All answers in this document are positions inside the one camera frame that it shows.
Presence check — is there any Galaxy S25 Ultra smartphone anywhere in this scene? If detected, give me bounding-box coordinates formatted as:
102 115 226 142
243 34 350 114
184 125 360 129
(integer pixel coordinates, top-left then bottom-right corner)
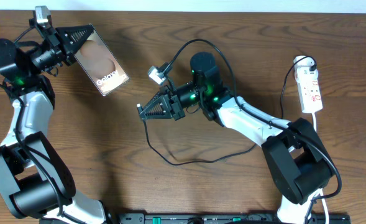
75 24 130 96

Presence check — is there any black charger cable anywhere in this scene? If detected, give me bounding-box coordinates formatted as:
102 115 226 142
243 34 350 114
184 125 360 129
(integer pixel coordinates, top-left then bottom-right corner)
136 56 318 166

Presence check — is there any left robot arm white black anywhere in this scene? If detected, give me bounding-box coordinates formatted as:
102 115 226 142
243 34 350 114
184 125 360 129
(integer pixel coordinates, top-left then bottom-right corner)
0 19 112 223

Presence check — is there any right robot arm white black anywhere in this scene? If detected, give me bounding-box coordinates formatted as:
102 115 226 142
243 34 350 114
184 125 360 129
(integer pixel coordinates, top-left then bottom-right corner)
137 52 336 223

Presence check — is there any white power strip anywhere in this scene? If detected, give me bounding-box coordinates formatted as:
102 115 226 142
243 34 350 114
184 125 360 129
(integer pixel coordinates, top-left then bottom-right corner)
293 55 323 114

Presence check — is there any white power strip cord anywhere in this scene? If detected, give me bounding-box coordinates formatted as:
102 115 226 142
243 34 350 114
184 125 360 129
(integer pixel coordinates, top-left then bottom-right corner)
311 112 330 224

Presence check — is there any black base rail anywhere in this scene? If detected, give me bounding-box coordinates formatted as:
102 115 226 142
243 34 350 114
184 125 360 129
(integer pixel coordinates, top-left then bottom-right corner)
117 212 351 224

